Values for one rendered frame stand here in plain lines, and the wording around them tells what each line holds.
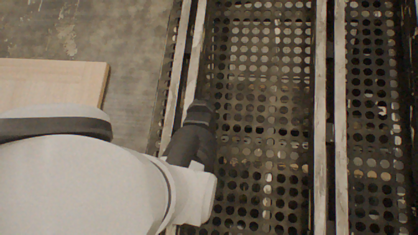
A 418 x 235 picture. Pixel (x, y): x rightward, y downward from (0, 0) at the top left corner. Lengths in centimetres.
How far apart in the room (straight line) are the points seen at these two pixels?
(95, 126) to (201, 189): 20
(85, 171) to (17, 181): 3
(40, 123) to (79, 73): 66
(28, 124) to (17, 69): 77
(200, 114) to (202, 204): 24
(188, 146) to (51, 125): 27
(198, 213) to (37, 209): 22
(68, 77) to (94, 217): 69
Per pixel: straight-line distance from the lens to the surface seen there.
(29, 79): 92
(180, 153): 41
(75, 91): 83
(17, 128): 19
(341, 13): 75
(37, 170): 19
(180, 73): 67
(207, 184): 37
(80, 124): 20
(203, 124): 54
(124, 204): 20
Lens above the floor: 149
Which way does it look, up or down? 22 degrees down
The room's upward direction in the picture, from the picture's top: straight up
